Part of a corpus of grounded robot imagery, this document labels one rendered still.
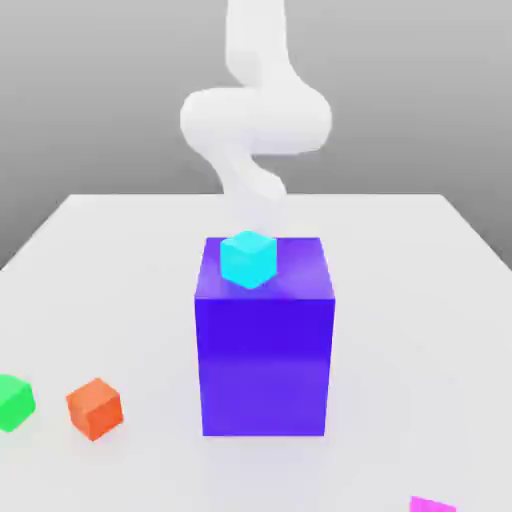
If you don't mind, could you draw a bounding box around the small cyan cube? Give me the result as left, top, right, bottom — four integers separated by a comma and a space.
219, 229, 278, 290

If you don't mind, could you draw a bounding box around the small orange cube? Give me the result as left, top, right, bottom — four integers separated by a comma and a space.
65, 377, 124, 442

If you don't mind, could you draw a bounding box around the small green cube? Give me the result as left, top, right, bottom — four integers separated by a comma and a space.
0, 374, 37, 434

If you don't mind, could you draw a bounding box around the small magenta cube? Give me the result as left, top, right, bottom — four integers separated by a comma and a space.
410, 495, 458, 512

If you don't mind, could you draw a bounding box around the large purple box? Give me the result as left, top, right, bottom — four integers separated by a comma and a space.
194, 236, 336, 438

